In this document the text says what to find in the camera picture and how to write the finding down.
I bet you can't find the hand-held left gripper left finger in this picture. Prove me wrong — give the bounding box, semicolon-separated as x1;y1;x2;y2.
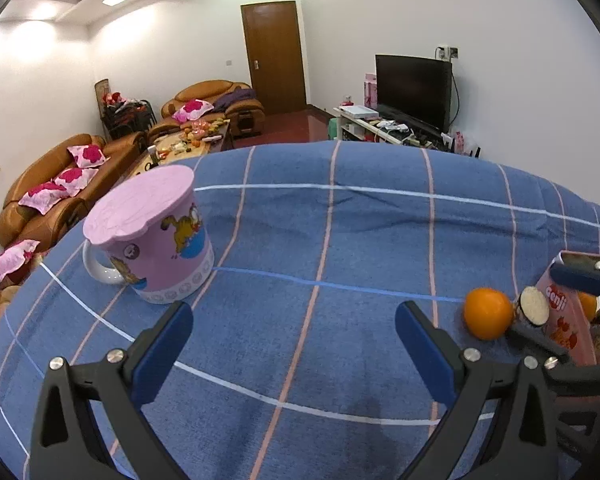
27;301;194;480

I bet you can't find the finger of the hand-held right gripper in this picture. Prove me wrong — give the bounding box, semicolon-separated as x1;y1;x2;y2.
509;324;600;461
550;245;600;297

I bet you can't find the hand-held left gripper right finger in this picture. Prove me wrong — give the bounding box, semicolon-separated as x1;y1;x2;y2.
395;301;563;480

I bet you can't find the pink tin box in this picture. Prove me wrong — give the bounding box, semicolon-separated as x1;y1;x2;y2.
535;251;600;367

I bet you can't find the dark glass jar grey lid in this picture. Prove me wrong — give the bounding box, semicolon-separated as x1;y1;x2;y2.
514;286;551;333

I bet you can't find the large orange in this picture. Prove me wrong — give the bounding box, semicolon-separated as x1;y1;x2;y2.
577;292;598;322

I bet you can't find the small orange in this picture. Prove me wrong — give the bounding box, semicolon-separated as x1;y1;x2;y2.
463;287;514;342

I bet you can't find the pink cartoon mug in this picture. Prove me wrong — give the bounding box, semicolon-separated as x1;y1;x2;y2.
82;195;215;305

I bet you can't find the blue plaid blanket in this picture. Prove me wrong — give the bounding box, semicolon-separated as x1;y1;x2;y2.
0;140;600;480

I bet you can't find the pink mug lid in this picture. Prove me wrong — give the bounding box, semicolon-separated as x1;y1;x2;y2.
83;165;195;248

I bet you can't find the pink floral pillow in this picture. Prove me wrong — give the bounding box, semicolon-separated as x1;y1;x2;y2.
174;99;215;123
54;167;100;197
0;239;41;290
18;182;70;215
67;144;110;168

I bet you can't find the wooden coffee table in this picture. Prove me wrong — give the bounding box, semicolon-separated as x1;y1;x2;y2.
122;119;235;181

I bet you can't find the long brown leather sofa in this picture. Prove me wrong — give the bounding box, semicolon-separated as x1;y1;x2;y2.
0;132;148;261

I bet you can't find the coffee table clutter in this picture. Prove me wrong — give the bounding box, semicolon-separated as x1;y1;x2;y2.
155;119;231;153

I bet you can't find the white television stand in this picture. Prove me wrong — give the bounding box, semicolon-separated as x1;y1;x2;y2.
333;105;448;150

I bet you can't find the black rack with red items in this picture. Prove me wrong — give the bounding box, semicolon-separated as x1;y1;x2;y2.
101;92;156;141

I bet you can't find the black television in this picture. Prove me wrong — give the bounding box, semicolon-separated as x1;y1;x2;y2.
375;54;453;133

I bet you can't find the purple throw blanket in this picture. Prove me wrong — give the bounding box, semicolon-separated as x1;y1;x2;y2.
212;87;257;111

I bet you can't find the small brown leather sofa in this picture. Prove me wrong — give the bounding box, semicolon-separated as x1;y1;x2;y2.
160;79;267;138

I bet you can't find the wooden framed board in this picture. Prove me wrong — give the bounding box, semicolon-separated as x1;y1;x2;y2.
94;78;112;111

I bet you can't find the pink gift bag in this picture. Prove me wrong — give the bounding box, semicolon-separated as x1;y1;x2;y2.
363;73;379;109

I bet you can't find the brown wooden door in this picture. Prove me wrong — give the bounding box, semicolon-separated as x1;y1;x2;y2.
240;1;308;116

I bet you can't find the black power cable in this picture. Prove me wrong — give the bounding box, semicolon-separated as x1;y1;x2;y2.
450;59;462;133

